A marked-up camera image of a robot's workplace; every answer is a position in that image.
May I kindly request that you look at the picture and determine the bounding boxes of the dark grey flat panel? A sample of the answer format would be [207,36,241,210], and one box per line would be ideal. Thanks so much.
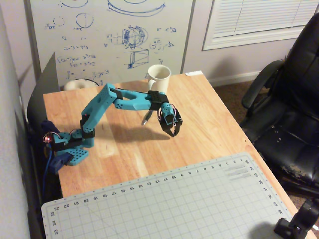
[25,51,61,125]

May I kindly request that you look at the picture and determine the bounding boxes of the white window blinds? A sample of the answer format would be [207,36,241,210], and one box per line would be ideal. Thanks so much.
[202,0,319,51]

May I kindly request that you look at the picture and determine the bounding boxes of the whiteboard with blue drawings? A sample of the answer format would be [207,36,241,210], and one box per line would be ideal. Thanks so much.
[24,0,196,88]

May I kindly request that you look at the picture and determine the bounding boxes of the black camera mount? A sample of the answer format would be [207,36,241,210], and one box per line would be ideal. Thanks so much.
[274,197,319,239]

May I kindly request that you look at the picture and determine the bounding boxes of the dark blue table clamp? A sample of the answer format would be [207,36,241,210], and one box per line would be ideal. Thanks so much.
[40,119,73,174]

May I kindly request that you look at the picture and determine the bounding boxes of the controller board with red light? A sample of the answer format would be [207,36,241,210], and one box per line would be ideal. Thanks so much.
[42,131,54,145]

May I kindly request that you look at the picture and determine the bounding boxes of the white tape roll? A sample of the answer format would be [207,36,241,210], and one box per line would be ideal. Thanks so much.
[63,78,99,91]

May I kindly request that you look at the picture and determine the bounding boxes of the white ceramic mug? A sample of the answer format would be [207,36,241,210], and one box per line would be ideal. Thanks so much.
[146,64,172,94]

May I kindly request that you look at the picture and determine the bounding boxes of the black leather office chair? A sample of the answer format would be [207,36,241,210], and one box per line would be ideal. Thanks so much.
[240,11,319,198]

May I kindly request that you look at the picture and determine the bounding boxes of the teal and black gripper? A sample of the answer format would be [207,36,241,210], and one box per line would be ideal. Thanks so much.
[157,102,184,138]

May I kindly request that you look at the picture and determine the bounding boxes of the silver and black pen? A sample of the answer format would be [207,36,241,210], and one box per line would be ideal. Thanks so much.
[141,110,153,125]

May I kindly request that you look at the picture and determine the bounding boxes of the blue cable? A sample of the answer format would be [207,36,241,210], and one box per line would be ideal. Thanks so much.
[41,145,54,201]

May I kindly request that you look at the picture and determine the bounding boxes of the grey cutting mat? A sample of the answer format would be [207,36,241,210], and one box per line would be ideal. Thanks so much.
[41,151,295,239]

